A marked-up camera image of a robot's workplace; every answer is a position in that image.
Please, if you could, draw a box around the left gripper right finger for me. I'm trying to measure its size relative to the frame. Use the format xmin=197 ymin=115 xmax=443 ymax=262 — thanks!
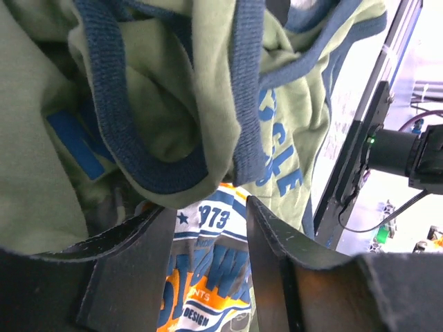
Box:
xmin=246 ymin=196 xmax=442 ymax=331

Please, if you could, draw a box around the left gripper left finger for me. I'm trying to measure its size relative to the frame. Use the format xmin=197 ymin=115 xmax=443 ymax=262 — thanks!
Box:
xmin=1 ymin=207 xmax=176 ymax=331

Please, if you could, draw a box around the olive green tank top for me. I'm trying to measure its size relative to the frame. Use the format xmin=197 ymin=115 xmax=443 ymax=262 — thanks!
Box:
xmin=0 ymin=0 xmax=388 ymax=332

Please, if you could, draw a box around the aluminium rail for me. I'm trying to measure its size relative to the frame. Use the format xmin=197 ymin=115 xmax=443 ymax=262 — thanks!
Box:
xmin=354 ymin=1 xmax=423 ymax=120

